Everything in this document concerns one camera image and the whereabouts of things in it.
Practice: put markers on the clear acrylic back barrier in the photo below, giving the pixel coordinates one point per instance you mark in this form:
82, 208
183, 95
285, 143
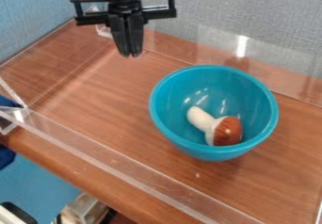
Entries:
290, 72

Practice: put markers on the brown and white mushroom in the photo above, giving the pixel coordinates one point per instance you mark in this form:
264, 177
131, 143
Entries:
222, 131

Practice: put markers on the metal frame under table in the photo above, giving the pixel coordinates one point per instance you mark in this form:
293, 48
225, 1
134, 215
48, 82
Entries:
85, 210

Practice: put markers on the clear acrylic barrier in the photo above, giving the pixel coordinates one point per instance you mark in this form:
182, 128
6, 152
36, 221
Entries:
143, 193
290, 72

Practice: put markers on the blue cloth object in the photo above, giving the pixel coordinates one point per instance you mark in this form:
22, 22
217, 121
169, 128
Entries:
7, 153

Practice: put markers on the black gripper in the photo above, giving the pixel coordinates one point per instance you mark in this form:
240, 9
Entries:
122, 8

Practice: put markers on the clear acrylic corner bracket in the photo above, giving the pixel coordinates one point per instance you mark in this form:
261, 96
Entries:
103, 31

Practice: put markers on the clear acrylic front barrier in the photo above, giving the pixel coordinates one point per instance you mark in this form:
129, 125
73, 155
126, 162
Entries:
143, 193

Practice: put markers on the blue plastic bowl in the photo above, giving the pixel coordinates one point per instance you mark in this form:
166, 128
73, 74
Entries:
224, 92

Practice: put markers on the black and white object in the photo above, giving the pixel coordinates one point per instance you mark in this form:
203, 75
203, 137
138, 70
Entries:
12, 215

